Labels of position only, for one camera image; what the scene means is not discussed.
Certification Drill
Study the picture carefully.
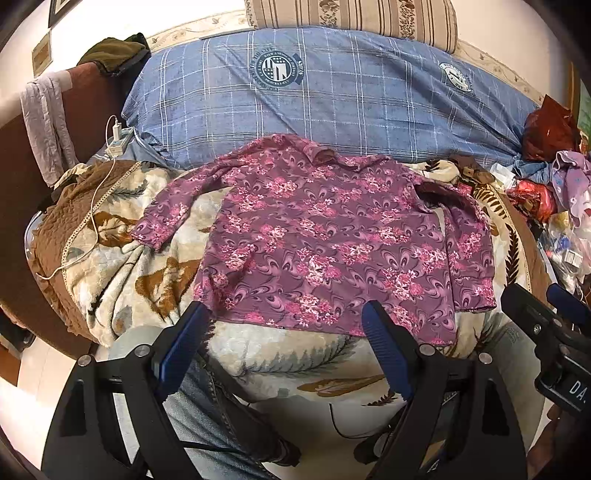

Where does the lilac printed garment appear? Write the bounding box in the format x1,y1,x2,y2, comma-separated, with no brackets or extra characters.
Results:
551,150,590,227

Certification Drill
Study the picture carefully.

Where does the olive green garment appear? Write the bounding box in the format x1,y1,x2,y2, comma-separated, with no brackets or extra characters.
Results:
77,33,151,77

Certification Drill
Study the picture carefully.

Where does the cream leaf-print blanket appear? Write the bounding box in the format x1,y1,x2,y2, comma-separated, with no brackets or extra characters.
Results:
63,160,543,442

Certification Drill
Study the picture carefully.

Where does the clutter pile of packets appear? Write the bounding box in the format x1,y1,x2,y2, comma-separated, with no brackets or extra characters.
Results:
539,210,590,300

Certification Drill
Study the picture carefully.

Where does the purple floral blouse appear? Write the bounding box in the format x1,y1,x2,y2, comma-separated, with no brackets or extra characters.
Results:
132,134,496,346

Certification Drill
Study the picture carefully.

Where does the dark red plastic bag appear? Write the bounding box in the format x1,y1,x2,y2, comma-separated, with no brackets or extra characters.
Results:
522,95,581,162

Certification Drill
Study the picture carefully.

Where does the brown quilted bedspread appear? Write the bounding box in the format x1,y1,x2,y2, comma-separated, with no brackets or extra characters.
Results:
28,160,134,340

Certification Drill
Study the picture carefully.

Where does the lilac cloth on headboard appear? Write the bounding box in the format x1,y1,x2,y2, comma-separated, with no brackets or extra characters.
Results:
19,71,78,187

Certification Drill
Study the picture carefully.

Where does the red wrapped packet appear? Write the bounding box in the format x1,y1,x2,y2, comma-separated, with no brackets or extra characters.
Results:
506,180,557,223

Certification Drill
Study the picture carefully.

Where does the beige striped pillow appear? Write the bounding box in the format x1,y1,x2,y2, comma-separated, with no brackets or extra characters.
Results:
245,0,458,53

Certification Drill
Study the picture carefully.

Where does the blue jeans leg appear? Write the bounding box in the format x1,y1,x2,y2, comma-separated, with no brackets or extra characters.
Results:
108,324,279,480

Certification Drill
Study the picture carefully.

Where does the small wall frame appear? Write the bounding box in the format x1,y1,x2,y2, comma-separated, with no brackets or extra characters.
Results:
32,31,52,78

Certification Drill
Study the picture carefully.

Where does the white charger with cable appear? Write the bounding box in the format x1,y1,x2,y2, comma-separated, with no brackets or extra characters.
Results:
35,115,133,281

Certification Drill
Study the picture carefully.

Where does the framed wall picture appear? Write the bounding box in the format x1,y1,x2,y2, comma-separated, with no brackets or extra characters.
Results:
48,0,80,29

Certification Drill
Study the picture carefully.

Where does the blue plaid duvet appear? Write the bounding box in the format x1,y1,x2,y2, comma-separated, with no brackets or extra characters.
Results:
121,27,535,169

